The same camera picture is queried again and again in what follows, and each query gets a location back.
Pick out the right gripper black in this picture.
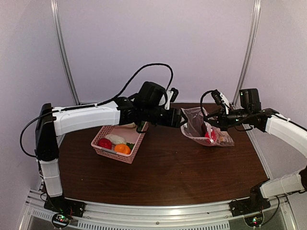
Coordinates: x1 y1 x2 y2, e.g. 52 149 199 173
203 105 251 131

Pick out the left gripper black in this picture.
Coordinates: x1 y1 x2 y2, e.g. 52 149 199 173
142 104 189 128

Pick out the red toy fruit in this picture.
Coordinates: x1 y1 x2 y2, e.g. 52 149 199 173
201 124 217 144
97 138 112 150

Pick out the clear zip top bag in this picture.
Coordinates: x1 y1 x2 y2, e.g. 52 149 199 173
181 107 235 147

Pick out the pink plastic basket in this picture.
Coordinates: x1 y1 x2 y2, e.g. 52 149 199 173
91 122 148 164

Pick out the orange toy fruit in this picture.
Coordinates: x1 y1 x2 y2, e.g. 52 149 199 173
114 144 131 155

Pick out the red toy fruit front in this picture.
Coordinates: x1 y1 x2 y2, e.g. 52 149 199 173
97 138 112 150

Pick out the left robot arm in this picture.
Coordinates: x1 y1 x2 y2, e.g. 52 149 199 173
35 81 188 213

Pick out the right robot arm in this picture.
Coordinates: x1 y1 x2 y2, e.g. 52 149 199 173
203 88 307 212

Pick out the white toy vegetable rear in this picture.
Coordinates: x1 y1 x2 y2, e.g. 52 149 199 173
120 122 137 128

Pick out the white toy vegetable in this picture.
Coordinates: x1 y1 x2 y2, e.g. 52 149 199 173
105 134 126 145
120 122 137 128

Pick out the white toy vegetable front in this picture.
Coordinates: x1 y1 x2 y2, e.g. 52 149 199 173
105 134 126 145

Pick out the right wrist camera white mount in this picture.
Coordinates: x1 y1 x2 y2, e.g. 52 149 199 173
211 90 232 114

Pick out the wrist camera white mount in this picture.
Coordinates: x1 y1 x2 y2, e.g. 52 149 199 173
211 90 232 114
163 87 179 110

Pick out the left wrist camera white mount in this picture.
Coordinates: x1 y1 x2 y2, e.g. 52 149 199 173
163 87 179 110

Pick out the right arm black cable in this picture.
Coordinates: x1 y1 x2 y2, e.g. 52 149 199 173
200 90 221 124

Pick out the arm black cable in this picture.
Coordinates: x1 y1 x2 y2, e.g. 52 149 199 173
19 63 174 158
200 90 221 124

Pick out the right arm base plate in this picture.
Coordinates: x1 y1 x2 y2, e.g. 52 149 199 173
229 198 271 217

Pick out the right aluminium frame post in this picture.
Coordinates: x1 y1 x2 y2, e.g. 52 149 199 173
233 0 261 106

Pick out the aluminium frame post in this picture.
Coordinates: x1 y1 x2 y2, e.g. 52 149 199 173
233 0 261 106
50 0 80 105

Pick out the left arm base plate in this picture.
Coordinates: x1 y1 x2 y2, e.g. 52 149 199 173
44 197 85 218

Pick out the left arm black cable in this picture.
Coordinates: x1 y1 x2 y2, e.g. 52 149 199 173
19 63 174 158

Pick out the left aluminium frame post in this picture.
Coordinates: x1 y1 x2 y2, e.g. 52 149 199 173
50 0 80 105

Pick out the front aluminium rail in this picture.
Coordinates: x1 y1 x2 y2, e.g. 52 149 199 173
17 190 298 230

